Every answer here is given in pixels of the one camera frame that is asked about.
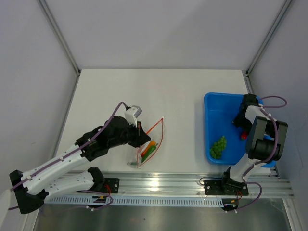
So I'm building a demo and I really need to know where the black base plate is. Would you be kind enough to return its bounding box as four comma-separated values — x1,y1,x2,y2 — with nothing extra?
199,178,249,196
101,178,120,194

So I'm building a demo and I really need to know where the orange red mango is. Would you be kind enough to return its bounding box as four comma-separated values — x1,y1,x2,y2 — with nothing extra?
141,141,156,157

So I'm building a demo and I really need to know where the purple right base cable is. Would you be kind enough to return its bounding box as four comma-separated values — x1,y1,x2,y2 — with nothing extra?
221,181,263,215

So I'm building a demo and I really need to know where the left aluminium corner post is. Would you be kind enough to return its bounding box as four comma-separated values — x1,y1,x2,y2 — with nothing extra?
36,0,81,75

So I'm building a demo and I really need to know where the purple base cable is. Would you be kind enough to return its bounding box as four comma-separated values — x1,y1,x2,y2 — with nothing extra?
221,181,263,215
77,190,114,212

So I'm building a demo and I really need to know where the green chili pepper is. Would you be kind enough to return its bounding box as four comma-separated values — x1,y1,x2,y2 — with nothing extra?
141,144,157,163

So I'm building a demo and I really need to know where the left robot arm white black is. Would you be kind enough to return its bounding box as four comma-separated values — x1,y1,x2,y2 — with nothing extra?
9,115,151,214

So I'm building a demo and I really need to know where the blue plastic tray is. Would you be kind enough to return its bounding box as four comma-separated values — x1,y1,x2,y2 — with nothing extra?
204,93,276,167

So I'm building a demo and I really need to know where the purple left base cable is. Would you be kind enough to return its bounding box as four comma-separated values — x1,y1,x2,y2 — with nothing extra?
77,190,114,212

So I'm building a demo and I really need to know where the green grape bunch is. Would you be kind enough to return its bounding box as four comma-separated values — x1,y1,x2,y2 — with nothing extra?
210,136,227,159

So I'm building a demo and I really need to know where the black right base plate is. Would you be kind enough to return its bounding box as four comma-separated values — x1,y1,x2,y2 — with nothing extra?
199,178,249,196

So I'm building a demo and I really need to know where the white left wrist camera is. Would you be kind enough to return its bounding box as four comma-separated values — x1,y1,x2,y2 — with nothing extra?
124,105,142,127

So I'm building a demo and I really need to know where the aluminium corner post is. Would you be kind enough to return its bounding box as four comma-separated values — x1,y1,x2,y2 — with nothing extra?
36,0,81,75
245,0,295,75

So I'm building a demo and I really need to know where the aluminium mounting rail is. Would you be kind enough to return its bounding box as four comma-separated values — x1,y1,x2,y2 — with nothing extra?
60,171,295,199

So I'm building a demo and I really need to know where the right aluminium corner post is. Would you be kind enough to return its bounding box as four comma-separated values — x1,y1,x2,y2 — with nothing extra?
245,0,295,75

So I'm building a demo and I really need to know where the clear zip bag orange zipper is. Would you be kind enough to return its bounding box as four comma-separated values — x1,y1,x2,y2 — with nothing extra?
127,116,165,168

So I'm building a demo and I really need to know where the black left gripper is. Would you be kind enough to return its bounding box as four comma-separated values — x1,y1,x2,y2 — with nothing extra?
109,119,151,149

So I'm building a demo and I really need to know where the white slotted cable duct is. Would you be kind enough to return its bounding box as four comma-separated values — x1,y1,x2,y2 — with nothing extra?
47,195,224,207

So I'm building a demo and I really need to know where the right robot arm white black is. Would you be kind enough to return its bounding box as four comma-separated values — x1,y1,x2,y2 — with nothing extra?
219,94,288,194

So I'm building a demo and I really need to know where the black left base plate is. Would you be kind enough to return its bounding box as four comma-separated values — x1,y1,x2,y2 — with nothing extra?
101,178,120,194

